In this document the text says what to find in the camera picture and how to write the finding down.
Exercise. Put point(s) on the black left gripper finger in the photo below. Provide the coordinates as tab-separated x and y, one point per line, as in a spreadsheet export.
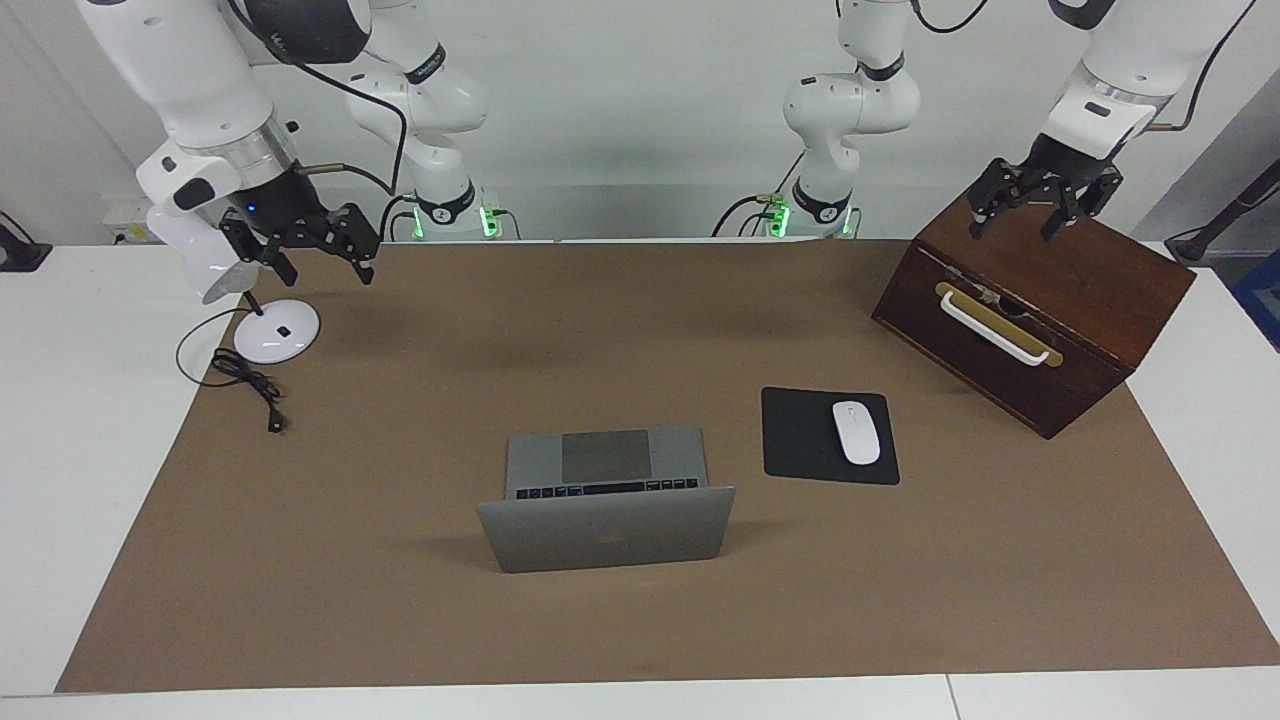
1062	218
995	190

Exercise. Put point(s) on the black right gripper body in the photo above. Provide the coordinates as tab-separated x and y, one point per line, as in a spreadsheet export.
285	210

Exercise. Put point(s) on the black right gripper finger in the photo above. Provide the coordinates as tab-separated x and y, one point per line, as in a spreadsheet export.
245	240
360	240

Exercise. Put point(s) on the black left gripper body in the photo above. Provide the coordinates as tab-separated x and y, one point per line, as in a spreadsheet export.
1065	170

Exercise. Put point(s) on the grey apple laptop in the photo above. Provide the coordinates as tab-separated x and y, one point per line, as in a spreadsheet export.
610	535

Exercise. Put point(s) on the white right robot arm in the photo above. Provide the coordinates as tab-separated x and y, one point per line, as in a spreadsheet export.
190	80

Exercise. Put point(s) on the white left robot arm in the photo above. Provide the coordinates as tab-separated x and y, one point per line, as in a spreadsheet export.
850	100

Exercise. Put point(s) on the dark wooden box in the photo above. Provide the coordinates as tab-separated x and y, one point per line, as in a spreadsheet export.
1100	290

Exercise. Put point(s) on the white desk lamp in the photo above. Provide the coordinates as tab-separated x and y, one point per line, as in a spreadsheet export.
275	335

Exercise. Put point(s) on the black tripod leg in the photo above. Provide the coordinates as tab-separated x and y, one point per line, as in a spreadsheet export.
1225	215

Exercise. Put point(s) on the blue object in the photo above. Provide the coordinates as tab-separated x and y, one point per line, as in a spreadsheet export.
1262	300

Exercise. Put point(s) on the black stand foot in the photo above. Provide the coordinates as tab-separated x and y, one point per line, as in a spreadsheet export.
20	255

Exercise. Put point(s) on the white computer mouse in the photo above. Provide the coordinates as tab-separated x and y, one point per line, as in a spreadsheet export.
856	433

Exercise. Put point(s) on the black mouse pad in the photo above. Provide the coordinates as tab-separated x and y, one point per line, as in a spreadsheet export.
800	440

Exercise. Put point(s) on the brown table mat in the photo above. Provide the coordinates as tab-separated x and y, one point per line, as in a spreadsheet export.
400	620

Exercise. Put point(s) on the white wall power outlet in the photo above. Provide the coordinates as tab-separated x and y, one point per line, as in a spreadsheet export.
122	215

